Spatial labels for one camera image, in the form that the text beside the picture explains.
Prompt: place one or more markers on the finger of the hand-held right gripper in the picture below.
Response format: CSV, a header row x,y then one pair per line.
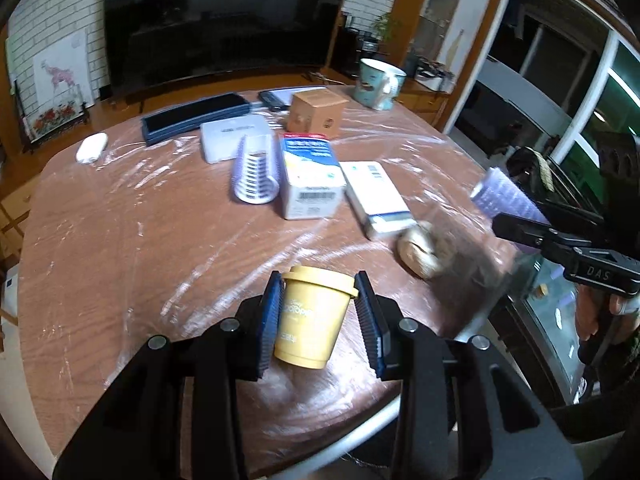
x,y
575,212
525,232

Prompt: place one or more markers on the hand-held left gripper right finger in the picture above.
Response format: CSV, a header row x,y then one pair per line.
x,y
370,320

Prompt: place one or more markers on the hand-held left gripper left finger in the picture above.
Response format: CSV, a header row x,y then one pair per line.
x,y
270,310

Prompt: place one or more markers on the yellow paper cup with lid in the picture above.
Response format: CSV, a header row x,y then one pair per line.
x,y
310,320

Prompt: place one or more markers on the purple hair roller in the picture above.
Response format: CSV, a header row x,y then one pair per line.
x,y
255,175
505,195

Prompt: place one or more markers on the white carton with barcode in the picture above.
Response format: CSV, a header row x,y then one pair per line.
x,y
375,195

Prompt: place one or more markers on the blue and white carton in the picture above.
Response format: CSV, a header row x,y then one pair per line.
x,y
310,175

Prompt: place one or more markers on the white translucent plastic box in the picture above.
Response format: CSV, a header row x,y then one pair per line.
x,y
225,135

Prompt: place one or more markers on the brown cardboard box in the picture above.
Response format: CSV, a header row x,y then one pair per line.
x,y
315,110

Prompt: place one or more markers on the person's right hand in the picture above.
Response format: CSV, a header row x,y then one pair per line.
x,y
587,320

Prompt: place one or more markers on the glass tank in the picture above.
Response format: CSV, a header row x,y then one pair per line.
x,y
550,320

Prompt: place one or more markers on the crumpled paper ball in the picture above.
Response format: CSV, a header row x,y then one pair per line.
x,y
420,250

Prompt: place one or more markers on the clear plastic table cover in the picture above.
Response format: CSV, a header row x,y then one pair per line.
x,y
150,220

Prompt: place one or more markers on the white bag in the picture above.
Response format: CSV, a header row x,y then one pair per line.
x,y
434,77

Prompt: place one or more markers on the dark blue long case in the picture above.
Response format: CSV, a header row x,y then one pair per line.
x,y
195,115

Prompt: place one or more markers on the black smartphone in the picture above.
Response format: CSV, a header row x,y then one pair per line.
x,y
272,100

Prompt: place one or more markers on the teal patterned mug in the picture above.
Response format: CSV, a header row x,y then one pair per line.
x,y
375,85

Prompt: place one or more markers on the wooden glass display cabinet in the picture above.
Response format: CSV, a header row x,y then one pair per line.
x,y
445,5

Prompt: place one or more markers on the white oval mouse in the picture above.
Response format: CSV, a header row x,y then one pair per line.
x,y
91,146

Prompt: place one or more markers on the black countertop appliance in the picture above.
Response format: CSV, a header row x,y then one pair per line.
x,y
369,46

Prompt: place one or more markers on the green potted plant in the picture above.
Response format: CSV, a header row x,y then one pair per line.
x,y
386,27

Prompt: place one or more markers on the large black television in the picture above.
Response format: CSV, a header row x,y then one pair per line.
x,y
225,20

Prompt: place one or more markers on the giraffe painting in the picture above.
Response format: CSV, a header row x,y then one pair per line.
x,y
62,75

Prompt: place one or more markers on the red flower glass frame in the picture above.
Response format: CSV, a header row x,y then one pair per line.
x,y
50,120

